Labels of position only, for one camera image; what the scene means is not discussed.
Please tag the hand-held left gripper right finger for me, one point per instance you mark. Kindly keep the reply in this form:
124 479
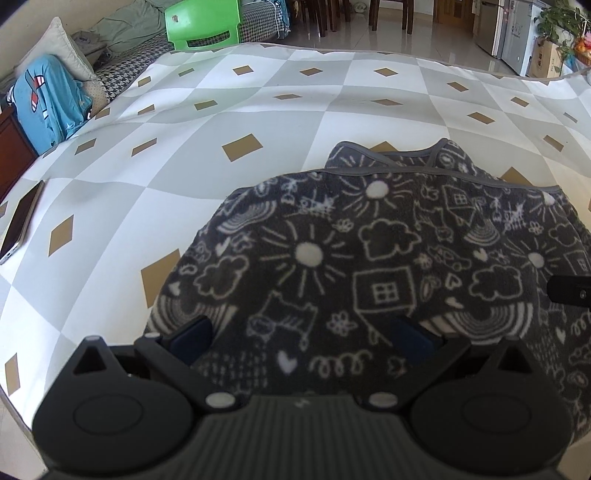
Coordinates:
413 341

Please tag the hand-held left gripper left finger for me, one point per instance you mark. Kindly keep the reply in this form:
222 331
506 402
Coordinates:
191 341

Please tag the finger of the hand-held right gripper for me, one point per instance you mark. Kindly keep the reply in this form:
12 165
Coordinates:
570 290

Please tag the grey doodle print fleece jacket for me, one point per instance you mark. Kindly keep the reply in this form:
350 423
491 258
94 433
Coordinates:
360 258

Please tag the smartphone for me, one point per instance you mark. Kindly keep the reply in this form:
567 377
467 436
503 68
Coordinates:
21 221

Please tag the cardboard box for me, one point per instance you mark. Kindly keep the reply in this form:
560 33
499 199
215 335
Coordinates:
547 60

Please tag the white grey checkered mat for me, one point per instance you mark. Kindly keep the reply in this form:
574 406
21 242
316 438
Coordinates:
323 106

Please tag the white refrigerator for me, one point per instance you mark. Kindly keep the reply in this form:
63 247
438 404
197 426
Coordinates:
519 37

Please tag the dark wooden cabinet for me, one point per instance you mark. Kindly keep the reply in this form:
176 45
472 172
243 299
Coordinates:
14 147

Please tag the potted green plant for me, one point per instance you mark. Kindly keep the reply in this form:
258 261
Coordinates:
561 21

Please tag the blue printed garment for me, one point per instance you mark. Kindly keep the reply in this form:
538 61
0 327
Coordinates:
51 106

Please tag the silver refrigerator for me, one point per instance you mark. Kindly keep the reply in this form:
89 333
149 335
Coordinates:
489 25

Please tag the houndstooth sofa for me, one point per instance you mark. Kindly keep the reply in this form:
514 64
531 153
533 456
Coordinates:
129 64

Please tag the wooden door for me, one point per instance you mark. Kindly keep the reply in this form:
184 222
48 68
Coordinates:
455 11

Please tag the grey garment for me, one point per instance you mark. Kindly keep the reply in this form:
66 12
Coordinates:
90 46

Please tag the green plastic stool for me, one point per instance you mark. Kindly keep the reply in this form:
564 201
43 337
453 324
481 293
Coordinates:
203 23

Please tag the green blanket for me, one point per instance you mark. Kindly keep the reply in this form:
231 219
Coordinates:
134 25

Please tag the beige pillow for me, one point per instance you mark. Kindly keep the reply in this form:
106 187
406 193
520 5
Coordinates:
57 46

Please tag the dark wooden dining chair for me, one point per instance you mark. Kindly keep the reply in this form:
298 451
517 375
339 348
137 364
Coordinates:
395 11
323 14

